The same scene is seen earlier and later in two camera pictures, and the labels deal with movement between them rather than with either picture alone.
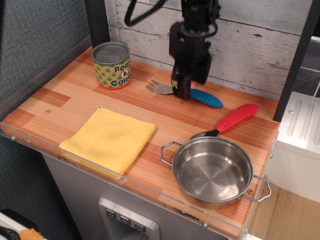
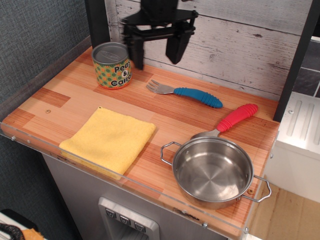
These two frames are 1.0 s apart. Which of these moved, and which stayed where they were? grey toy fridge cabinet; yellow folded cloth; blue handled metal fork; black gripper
Moved: black gripper
Stayed: yellow folded cloth; grey toy fridge cabinet; blue handled metal fork
